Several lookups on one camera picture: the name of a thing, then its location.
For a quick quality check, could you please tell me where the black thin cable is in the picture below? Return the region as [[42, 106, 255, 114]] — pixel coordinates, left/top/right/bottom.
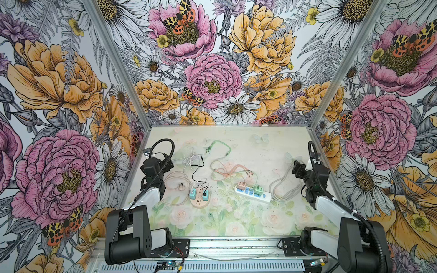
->
[[190, 156, 209, 191]]

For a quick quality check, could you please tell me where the white lilac cable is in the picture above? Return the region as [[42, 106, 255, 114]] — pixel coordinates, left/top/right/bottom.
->
[[168, 144, 205, 168]]

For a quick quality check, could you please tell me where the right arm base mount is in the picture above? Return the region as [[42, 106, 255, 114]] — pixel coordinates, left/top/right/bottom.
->
[[278, 237, 327, 257]]

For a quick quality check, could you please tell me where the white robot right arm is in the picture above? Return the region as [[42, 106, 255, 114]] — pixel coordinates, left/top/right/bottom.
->
[[292, 161, 393, 273]]

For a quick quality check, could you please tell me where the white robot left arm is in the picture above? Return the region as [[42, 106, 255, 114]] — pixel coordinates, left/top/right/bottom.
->
[[104, 154, 174, 265]]

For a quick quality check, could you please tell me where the beige coiled cable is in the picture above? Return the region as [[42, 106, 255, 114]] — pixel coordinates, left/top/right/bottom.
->
[[160, 170, 192, 206]]

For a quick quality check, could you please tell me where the teal charger plug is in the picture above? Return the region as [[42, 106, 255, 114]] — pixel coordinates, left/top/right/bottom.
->
[[189, 188, 197, 200], [202, 190, 209, 201]]

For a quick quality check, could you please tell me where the aluminium front rail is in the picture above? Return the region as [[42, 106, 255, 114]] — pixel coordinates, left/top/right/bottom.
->
[[85, 236, 343, 273]]

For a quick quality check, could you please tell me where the white blue power strip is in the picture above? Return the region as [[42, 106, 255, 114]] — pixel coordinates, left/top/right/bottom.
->
[[234, 185, 272, 204]]

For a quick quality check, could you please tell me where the pink multi-head charging cable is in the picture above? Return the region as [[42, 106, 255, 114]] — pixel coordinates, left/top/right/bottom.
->
[[209, 158, 255, 182]]

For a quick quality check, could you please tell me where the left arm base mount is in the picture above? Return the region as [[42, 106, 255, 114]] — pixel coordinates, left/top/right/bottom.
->
[[151, 238, 191, 258]]

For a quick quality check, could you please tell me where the green charger plug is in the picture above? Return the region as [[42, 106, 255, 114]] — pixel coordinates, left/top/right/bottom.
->
[[253, 185, 264, 196]]

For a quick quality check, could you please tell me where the green multi-head charging cable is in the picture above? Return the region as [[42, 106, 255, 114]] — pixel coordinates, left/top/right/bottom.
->
[[204, 140, 257, 187]]

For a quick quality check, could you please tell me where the pink brown charger plug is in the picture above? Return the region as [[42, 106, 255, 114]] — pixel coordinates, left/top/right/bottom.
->
[[237, 182, 246, 191]]

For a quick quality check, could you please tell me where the round pink power socket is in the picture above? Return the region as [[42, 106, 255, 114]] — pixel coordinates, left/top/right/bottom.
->
[[189, 187, 210, 209]]

